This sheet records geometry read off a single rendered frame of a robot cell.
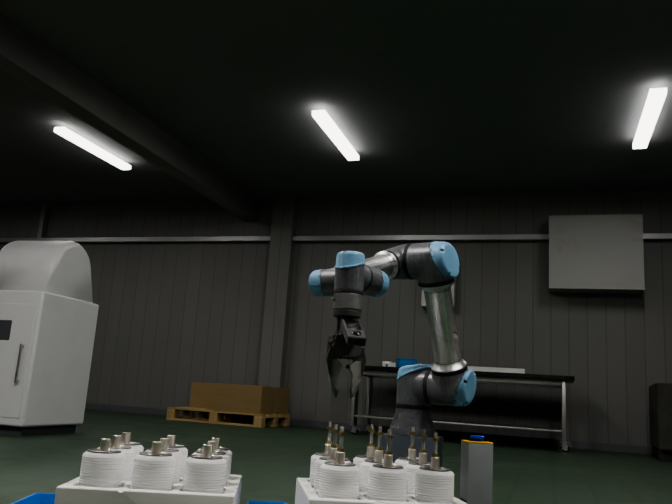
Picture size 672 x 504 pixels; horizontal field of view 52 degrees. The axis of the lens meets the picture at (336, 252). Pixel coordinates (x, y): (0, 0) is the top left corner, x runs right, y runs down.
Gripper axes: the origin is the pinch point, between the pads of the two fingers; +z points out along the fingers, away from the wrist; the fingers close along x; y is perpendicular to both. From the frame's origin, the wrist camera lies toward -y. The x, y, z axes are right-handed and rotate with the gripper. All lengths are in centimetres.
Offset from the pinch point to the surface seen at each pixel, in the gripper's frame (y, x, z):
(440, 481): -5.4, -23.6, 19.3
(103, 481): 3, 54, 23
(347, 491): -3.1, -1.5, 22.7
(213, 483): -0.2, 29.5, 22.4
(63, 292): 373, 130, -60
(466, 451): 15.6, -39.2, 13.7
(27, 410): 348, 138, 25
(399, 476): -4.1, -13.7, 18.7
